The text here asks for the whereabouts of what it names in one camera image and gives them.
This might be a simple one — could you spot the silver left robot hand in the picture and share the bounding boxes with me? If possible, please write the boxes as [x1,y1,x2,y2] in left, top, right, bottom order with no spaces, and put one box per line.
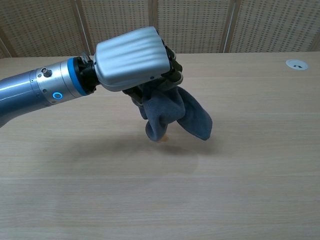
[93,26,185,107]

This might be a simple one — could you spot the woven folding screen panel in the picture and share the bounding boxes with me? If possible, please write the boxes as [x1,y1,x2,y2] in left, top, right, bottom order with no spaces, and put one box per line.
[149,0,237,55]
[223,0,320,54]
[76,0,157,56]
[0,0,92,59]

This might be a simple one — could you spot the white cable grommet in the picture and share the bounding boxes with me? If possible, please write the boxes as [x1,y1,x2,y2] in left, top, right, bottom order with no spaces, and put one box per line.
[285,59,309,72]

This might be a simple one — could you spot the grey microfibre cloth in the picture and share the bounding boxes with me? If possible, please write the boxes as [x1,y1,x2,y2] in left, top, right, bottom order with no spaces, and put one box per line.
[136,83,214,143]

